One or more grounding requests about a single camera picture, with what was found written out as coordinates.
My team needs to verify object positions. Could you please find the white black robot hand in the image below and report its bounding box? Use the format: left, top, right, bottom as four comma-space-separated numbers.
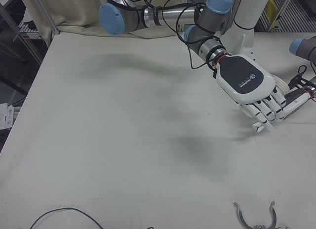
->
212, 54, 287, 134
276, 89, 311, 122

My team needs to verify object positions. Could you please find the beige curtain cloth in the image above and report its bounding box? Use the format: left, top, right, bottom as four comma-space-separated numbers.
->
18, 0, 210, 38

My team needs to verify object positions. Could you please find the grey metal shelf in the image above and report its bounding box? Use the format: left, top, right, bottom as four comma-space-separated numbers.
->
0, 0, 52, 96

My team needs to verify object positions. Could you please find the white printed paper box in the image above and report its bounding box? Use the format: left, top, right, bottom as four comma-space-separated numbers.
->
0, 103, 15, 128

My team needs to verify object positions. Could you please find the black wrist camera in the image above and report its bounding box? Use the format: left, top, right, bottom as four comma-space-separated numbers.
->
288, 76, 309, 90

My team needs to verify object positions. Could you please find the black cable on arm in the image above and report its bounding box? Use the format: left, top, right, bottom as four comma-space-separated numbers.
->
142, 0, 223, 69

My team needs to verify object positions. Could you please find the aluminium frame rack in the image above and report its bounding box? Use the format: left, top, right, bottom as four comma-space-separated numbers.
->
254, 0, 316, 34

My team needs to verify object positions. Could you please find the metal claw bracket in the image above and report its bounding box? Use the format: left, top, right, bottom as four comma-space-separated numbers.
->
233, 201, 289, 229

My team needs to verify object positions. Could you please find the long black cable on table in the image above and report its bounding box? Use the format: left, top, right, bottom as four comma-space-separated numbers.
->
31, 207, 104, 229

